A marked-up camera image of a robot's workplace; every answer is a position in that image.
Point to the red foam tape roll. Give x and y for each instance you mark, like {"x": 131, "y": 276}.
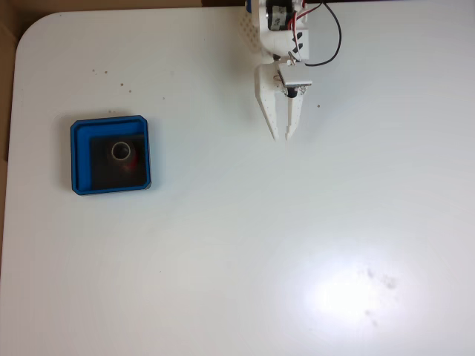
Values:
{"x": 128, "y": 161}

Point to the blue square box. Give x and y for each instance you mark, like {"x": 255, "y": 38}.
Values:
{"x": 81, "y": 155}

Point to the black foam insert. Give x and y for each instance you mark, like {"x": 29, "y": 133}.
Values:
{"x": 107, "y": 174}

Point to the white square camera box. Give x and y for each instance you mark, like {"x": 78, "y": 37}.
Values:
{"x": 295, "y": 76}

